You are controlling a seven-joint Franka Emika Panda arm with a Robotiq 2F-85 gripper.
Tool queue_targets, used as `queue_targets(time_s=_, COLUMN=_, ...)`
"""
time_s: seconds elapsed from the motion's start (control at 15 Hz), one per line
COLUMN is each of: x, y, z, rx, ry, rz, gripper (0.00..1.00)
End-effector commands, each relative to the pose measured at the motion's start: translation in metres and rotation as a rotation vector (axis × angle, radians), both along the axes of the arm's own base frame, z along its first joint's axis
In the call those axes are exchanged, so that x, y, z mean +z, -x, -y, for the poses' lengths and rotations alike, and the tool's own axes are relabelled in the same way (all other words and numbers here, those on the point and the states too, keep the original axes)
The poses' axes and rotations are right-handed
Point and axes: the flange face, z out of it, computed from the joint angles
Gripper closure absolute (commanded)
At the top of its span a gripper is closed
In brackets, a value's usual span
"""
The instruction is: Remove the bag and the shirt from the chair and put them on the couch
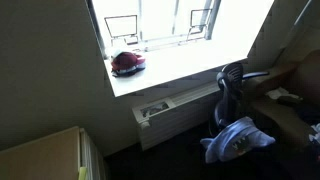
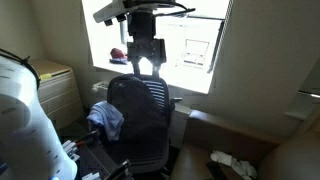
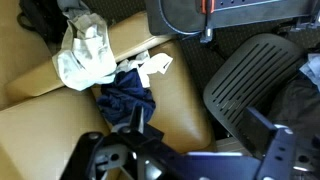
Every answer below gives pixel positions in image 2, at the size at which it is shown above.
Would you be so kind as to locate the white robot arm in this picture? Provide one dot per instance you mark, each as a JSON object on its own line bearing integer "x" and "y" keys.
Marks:
{"x": 29, "y": 143}

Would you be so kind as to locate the light wood dresser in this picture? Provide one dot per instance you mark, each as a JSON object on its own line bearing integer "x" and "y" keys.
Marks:
{"x": 59, "y": 95}

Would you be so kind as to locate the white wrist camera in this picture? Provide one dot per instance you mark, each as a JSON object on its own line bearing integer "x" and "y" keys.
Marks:
{"x": 115, "y": 10}

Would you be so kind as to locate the black mesh office chair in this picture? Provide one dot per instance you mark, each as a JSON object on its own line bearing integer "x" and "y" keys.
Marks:
{"x": 160, "y": 96}

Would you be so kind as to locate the yellow sticky note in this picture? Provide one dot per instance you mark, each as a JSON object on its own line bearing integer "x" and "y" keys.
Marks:
{"x": 45, "y": 76}

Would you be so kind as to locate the black robot base tray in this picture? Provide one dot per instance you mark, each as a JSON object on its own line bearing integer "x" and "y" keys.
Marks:
{"x": 92, "y": 160}

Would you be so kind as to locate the brown leather couch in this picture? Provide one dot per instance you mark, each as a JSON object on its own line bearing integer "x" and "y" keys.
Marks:
{"x": 274, "y": 157}

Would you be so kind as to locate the blue cloth under cap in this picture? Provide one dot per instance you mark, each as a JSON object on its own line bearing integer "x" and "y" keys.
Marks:
{"x": 118, "y": 61}

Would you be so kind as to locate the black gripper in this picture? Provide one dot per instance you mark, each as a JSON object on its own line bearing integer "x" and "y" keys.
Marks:
{"x": 142, "y": 28}

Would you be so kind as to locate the white cloth on couch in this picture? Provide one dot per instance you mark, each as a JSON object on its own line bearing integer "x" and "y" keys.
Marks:
{"x": 242, "y": 168}

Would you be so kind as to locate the red cap on windowsill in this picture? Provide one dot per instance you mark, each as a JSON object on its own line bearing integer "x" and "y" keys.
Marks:
{"x": 117, "y": 54}

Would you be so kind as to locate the black window frame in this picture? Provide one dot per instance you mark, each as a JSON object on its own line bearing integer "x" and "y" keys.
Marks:
{"x": 191, "y": 41}

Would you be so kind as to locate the light blue shirt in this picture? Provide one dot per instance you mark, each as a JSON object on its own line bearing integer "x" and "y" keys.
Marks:
{"x": 110, "y": 118}

